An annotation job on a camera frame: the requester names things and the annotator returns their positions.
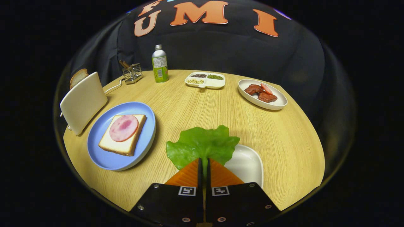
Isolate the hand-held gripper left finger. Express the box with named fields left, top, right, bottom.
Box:
left=129, top=158, right=204, bottom=227

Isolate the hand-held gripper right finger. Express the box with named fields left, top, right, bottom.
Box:
left=205, top=158, right=281, bottom=227

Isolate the green lettuce leaf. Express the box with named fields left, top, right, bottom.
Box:
left=166, top=125, right=241, bottom=189

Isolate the toasted bread slice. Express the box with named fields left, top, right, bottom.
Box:
left=70, top=68, right=89, bottom=90

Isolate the white square plate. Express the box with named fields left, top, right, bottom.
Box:
left=224, top=144, right=264, bottom=189

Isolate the white bread slice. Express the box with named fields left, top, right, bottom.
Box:
left=98, top=114, right=147, bottom=157

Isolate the blue round plate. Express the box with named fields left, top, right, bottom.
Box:
left=87, top=102, right=156, bottom=171

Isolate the pink ham slice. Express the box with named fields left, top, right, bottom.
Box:
left=109, top=115, right=139, bottom=142

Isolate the white oval plate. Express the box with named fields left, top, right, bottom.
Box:
left=238, top=79, right=288, bottom=110

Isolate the brown meat piece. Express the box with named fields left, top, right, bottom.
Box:
left=245, top=84, right=264, bottom=96
left=257, top=91, right=278, bottom=103

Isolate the white divided dish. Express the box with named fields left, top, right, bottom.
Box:
left=185, top=72, right=226, bottom=90

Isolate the white toaster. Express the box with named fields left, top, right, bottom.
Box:
left=60, top=72, right=108, bottom=136

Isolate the silver bottle with green label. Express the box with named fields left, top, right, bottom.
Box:
left=152, top=44, right=169, bottom=83

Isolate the black backdrop cloth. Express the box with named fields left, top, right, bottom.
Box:
left=68, top=0, right=335, bottom=126

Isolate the white toaster cable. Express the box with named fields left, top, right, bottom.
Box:
left=104, top=79, right=125, bottom=95

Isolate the metal wire mesh basket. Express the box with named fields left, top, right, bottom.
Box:
left=122, top=63, right=143, bottom=84

